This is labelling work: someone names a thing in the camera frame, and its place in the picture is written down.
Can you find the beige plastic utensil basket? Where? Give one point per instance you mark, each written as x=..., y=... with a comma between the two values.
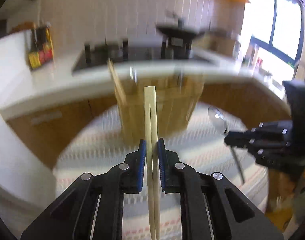
x=176, y=101

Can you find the black gas stove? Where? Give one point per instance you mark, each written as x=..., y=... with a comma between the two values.
x=98, y=55

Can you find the wooden chopstick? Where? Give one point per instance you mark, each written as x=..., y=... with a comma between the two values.
x=149, y=168
x=156, y=178

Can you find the window with dark frame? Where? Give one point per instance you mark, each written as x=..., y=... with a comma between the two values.
x=277, y=30

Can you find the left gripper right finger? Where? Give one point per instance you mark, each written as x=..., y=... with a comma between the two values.
x=167, y=160

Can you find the yellow label sauce bottle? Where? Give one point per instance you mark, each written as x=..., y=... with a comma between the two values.
x=46, y=50

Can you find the black frying pan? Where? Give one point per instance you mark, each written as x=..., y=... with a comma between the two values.
x=174, y=31

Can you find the chopsticks in basket left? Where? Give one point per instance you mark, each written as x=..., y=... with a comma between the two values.
x=117, y=82

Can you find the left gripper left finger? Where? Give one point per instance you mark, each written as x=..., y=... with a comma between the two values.
x=133, y=180

